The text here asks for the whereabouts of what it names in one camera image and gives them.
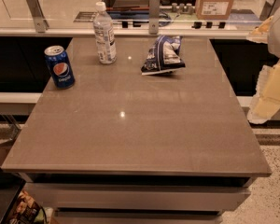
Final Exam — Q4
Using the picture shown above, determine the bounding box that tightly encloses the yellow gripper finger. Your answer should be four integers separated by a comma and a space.
247, 60, 280, 124
246, 16, 273, 44

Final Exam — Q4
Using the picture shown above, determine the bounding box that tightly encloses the blue chip bag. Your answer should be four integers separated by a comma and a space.
141, 35, 186, 76

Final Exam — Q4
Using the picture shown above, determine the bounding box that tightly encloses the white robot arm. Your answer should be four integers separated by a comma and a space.
246, 7, 280, 124

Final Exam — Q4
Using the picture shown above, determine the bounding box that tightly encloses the snack bag on lower shelf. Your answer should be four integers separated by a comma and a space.
5, 190, 49, 224

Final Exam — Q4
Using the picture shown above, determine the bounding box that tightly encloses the brown cardboard box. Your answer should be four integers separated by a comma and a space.
195, 0, 234, 20

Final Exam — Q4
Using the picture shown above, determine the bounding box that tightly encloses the clear plastic water bottle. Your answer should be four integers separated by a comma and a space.
93, 2, 117, 64

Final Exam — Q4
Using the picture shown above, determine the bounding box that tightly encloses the blue pepsi can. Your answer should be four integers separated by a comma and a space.
44, 45, 75, 89

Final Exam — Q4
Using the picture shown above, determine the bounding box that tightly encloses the middle metal glass bracket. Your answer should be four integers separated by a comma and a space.
148, 0, 160, 35

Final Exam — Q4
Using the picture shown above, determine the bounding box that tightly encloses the left metal glass bracket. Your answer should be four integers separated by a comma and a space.
26, 0, 49, 33

